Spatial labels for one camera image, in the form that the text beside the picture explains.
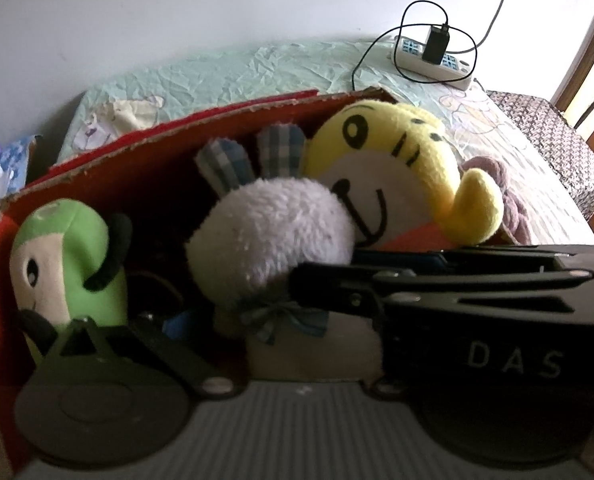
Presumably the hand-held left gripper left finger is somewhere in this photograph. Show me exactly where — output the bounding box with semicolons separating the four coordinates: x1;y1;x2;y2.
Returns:
37;310;244;401

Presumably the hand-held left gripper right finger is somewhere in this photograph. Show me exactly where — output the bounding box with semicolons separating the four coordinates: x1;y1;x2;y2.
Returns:
362;375;413;402

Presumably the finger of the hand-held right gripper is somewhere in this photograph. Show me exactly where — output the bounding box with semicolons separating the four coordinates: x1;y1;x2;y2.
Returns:
288;261;594;331
352;244;594;273

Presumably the white plush rabbit blue bow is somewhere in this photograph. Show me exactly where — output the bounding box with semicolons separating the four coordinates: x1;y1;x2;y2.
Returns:
186;125;385;381

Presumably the yellow tiger plush toy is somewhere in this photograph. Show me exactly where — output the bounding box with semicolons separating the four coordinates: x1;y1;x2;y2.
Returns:
302;100;505;251

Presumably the mauve plush toy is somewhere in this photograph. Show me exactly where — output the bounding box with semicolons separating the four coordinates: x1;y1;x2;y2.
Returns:
462;155;534;247

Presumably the green plush toy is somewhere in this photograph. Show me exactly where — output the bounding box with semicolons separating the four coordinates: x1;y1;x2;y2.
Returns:
10;199;134;366

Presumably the red cardboard box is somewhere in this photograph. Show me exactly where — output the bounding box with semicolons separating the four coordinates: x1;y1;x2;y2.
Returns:
0;87;413;480

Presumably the white power strip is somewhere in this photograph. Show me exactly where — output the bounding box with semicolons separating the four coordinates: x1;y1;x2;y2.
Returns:
393;35;472;91

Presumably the black charger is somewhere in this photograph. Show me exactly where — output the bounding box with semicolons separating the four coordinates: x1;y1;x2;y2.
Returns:
423;24;450;66

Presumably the blue patterned pack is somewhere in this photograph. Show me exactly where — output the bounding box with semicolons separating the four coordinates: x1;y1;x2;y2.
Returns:
0;135;40;196

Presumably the black charger cable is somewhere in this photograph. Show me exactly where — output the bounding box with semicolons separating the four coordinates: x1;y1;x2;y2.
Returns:
352;0;479;92

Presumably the grey cable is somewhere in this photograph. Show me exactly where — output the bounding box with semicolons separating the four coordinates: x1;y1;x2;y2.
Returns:
452;0;514;56

